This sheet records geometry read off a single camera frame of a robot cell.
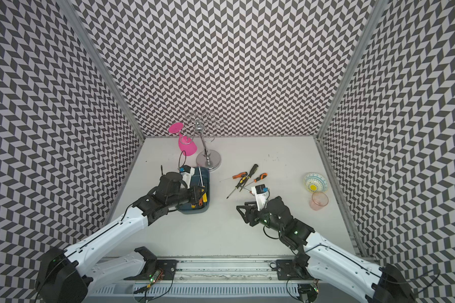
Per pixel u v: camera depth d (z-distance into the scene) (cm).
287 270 74
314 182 96
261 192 66
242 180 96
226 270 75
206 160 106
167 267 72
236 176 99
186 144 99
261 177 99
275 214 58
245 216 68
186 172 72
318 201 90
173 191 61
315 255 51
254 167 102
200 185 78
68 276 38
